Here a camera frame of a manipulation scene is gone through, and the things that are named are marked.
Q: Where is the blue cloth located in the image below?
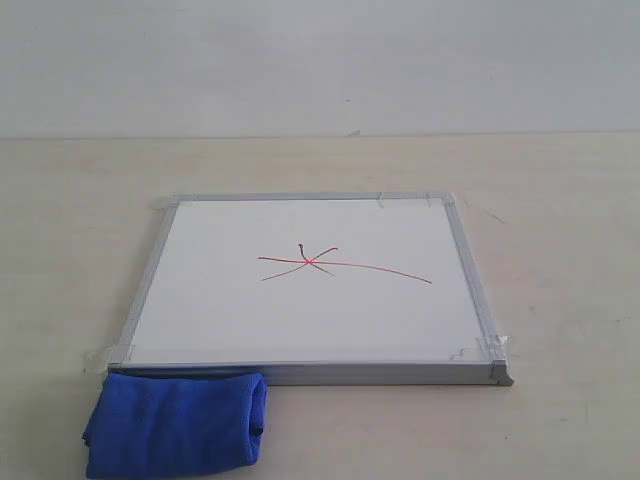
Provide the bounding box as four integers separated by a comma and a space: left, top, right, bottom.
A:
82, 374, 267, 479

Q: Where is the clear tape back right corner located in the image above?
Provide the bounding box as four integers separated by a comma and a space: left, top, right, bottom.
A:
375, 191, 457, 209

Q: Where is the clear tape corner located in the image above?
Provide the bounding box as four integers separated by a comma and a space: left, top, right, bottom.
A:
150, 195, 181, 210
449, 335, 509, 363
375, 191, 457, 209
82, 344, 135, 375

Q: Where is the clear tape back left corner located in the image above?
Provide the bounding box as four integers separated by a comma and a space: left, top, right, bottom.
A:
150, 195, 181, 210

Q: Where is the clear tape front right corner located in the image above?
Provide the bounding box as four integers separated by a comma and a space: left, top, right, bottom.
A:
449, 335, 509, 363

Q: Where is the clear tape front left corner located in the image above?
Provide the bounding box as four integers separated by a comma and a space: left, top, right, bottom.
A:
82, 344, 135, 375

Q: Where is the white whiteboard with aluminium frame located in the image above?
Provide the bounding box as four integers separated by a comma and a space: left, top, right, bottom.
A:
114, 192, 512, 386

